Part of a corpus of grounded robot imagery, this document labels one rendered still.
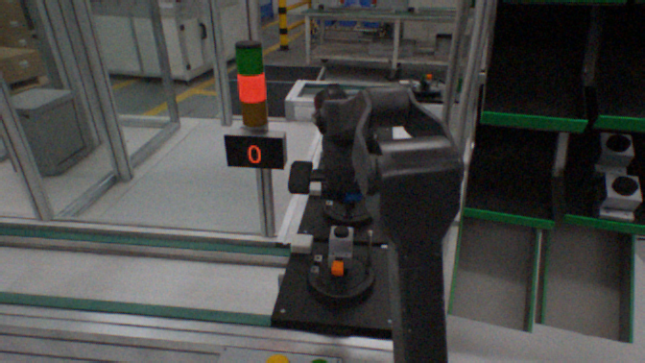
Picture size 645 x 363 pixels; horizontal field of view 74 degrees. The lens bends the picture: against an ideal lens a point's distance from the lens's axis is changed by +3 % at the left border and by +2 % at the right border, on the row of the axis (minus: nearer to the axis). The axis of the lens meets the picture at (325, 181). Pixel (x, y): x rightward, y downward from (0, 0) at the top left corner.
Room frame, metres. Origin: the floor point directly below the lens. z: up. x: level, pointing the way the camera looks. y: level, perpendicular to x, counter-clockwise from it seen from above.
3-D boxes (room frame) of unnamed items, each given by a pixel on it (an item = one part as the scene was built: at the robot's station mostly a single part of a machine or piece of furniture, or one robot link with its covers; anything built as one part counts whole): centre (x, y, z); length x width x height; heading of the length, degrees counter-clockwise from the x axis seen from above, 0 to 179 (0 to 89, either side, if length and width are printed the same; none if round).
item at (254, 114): (0.81, 0.14, 1.28); 0.05 x 0.05 x 0.05
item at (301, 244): (0.78, 0.05, 0.97); 0.05 x 0.05 x 0.04; 83
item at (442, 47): (5.91, -1.79, 0.40); 0.61 x 0.41 x 0.22; 74
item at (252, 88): (0.81, 0.14, 1.33); 0.05 x 0.05 x 0.05
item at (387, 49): (5.97, -0.92, 0.36); 0.60 x 0.40 x 0.15; 76
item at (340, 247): (0.68, -0.03, 1.06); 0.08 x 0.04 x 0.07; 173
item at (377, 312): (0.67, -0.03, 0.96); 0.24 x 0.24 x 0.02; 83
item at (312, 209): (0.92, -0.06, 1.01); 0.24 x 0.24 x 0.13; 83
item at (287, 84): (2.78, 0.33, 0.73); 0.62 x 0.42 x 0.23; 83
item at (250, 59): (0.81, 0.14, 1.38); 0.05 x 0.05 x 0.05
